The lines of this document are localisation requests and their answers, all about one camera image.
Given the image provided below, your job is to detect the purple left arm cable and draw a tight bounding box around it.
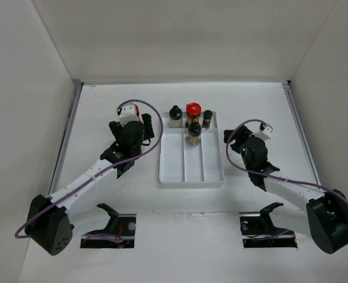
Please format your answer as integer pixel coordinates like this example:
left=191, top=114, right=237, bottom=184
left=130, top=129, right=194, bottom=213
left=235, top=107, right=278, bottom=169
left=14, top=98, right=164, bottom=242

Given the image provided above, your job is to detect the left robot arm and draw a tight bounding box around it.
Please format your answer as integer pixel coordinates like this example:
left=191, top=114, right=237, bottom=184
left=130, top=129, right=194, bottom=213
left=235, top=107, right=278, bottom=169
left=25, top=113, right=154, bottom=256

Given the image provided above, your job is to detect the white powder black cap bottle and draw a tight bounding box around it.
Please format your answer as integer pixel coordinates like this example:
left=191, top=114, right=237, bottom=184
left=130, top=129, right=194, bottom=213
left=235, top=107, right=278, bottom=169
left=169, top=105, right=183, bottom=129

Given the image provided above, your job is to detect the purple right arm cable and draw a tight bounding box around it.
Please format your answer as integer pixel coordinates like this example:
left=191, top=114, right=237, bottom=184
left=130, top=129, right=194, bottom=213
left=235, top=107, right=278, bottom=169
left=225, top=119, right=348, bottom=228

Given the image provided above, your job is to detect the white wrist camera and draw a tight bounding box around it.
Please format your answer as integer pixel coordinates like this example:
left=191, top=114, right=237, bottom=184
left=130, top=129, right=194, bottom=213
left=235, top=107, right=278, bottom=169
left=117, top=103, right=138, bottom=127
left=252, top=123, right=273, bottom=141

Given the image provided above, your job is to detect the red lid chili sauce jar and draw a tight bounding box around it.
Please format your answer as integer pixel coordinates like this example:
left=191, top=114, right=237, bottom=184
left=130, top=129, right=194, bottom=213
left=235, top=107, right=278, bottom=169
left=134, top=104, right=141, bottom=121

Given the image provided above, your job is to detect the small black lid spice bottle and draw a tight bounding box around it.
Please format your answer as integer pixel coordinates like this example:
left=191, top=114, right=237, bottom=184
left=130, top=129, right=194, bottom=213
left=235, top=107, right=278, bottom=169
left=142, top=113, right=153, bottom=131

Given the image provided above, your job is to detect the black knob cap bottle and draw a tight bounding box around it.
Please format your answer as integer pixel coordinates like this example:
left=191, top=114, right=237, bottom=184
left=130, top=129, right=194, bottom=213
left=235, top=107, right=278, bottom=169
left=186, top=122, right=202, bottom=146

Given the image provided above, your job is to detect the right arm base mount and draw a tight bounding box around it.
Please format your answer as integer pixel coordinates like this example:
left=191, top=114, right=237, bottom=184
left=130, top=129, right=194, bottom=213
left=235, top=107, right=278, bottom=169
left=239, top=202, right=298, bottom=248

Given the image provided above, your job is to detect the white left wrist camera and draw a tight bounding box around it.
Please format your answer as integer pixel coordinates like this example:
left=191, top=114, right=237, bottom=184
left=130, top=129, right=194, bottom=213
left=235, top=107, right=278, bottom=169
left=117, top=103, right=138, bottom=127

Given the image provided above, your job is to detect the white plastic organizer tray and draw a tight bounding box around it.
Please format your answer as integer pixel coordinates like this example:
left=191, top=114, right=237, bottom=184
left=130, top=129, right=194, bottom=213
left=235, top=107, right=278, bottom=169
left=159, top=112, right=224, bottom=189

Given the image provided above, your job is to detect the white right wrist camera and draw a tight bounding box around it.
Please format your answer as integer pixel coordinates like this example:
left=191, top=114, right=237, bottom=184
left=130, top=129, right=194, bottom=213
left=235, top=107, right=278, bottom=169
left=252, top=123, right=273, bottom=141

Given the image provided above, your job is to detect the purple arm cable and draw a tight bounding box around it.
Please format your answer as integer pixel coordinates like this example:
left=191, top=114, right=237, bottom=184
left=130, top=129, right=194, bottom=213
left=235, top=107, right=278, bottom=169
left=225, top=119, right=348, bottom=228
left=14, top=98, right=164, bottom=242

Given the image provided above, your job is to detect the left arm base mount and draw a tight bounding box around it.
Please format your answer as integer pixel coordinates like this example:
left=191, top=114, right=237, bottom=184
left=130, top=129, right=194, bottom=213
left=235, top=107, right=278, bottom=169
left=80, top=203, right=137, bottom=249

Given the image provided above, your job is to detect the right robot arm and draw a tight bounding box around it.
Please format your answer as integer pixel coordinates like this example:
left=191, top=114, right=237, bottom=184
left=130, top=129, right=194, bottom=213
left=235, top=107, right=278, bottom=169
left=224, top=121, right=348, bottom=254

